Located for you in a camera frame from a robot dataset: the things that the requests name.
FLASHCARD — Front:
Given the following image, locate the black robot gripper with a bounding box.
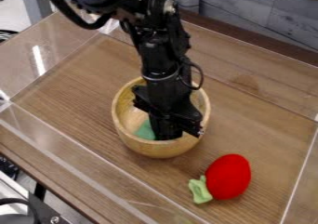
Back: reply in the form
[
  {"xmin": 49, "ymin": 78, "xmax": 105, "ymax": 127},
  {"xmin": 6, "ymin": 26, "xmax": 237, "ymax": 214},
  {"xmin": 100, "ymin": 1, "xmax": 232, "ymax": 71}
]
[{"xmin": 131, "ymin": 78, "xmax": 204, "ymax": 141}]

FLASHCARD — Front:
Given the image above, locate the green rectangular block stick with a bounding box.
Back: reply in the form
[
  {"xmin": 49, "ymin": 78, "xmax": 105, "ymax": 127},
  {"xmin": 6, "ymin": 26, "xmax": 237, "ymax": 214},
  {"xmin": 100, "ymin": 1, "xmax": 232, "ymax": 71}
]
[{"xmin": 133, "ymin": 120, "xmax": 155, "ymax": 140}]

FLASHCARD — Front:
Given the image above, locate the brown wooden bowl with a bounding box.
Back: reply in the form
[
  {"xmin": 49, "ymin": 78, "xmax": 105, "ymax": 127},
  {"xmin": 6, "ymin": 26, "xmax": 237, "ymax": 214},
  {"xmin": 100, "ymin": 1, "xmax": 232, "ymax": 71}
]
[{"xmin": 112, "ymin": 77, "xmax": 211, "ymax": 159}]

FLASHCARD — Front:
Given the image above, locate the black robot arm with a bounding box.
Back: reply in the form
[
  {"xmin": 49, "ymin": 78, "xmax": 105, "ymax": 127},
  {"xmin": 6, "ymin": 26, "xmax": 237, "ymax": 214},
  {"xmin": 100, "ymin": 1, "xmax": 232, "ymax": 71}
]
[{"xmin": 70, "ymin": 0, "xmax": 203, "ymax": 140}]

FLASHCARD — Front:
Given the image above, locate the red plush strawberry toy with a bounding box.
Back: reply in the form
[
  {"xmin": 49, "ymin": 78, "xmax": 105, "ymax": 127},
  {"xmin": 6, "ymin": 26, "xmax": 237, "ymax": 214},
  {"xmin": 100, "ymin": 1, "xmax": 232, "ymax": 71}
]
[{"xmin": 187, "ymin": 153, "xmax": 251, "ymax": 204}]

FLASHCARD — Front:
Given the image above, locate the black metal table leg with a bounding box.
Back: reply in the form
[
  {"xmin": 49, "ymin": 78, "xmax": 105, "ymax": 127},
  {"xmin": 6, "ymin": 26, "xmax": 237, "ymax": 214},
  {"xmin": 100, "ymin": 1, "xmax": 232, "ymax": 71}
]
[{"xmin": 33, "ymin": 183, "xmax": 45, "ymax": 201}]

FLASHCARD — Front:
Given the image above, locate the clear acrylic tray enclosure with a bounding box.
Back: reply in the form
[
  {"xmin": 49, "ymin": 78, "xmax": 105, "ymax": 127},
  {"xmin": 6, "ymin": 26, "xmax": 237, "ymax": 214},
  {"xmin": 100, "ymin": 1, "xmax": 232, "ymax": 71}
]
[{"xmin": 0, "ymin": 0, "xmax": 318, "ymax": 224}]

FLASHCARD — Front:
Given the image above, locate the black bracket with bolt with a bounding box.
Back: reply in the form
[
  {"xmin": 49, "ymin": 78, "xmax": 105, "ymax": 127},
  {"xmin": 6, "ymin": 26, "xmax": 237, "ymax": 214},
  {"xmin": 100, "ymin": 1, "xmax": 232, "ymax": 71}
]
[{"xmin": 28, "ymin": 194, "xmax": 65, "ymax": 224}]

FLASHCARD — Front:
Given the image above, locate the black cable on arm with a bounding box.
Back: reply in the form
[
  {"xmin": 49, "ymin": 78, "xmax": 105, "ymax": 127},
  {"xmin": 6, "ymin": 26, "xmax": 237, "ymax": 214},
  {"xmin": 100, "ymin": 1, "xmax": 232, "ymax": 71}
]
[{"xmin": 38, "ymin": 0, "xmax": 204, "ymax": 91}]

